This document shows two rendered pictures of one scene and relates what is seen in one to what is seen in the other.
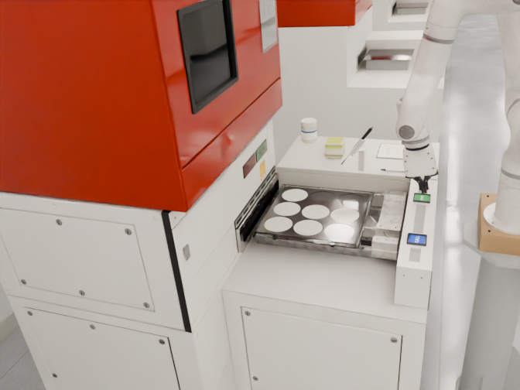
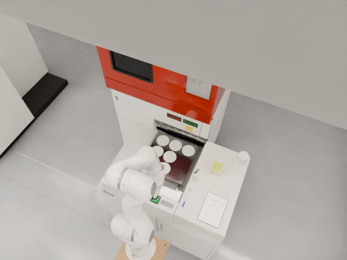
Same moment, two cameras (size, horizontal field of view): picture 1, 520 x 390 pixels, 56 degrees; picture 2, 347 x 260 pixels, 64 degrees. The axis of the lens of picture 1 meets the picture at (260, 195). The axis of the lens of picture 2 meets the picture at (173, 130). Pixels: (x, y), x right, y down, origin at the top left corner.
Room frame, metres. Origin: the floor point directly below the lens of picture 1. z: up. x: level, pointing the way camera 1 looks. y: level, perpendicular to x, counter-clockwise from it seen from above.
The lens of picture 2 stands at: (1.55, -1.21, 2.75)
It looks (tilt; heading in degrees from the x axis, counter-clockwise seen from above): 56 degrees down; 90
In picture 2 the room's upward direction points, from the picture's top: 3 degrees clockwise
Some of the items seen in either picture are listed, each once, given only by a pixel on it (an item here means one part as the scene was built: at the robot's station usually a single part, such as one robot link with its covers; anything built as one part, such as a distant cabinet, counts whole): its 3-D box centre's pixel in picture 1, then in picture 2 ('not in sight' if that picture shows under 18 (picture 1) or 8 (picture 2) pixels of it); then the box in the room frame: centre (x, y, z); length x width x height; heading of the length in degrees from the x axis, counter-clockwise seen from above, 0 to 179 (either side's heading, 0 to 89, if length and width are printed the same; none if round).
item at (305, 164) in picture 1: (359, 169); (213, 188); (1.85, -0.43, 0.89); 0.62 x 0.35 x 0.14; 68
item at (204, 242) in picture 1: (235, 203); (159, 116); (1.43, 0.08, 1.02); 0.82 x 0.03 x 0.40; 158
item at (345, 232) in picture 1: (315, 212); (169, 156); (1.53, -0.20, 0.90); 0.34 x 0.34 x 0.01; 68
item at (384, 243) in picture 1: (384, 243); not in sight; (1.30, -0.39, 0.89); 0.08 x 0.03 x 0.03; 68
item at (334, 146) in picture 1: (334, 147); (216, 168); (1.86, -0.33, 1.00); 0.07 x 0.07 x 0.07; 72
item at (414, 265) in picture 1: (418, 235); (139, 195); (1.33, -0.51, 0.89); 0.55 x 0.09 x 0.14; 158
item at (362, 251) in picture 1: (324, 247); not in sight; (1.39, -0.21, 0.84); 0.50 x 0.02 x 0.03; 68
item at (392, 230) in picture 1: (388, 230); not in sight; (1.37, -0.42, 0.89); 0.08 x 0.03 x 0.03; 68
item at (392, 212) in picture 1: (390, 225); (156, 189); (1.45, -0.45, 0.87); 0.36 x 0.08 x 0.03; 158
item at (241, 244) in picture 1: (259, 209); (178, 135); (1.59, 0.01, 0.89); 0.44 x 0.02 x 0.10; 158
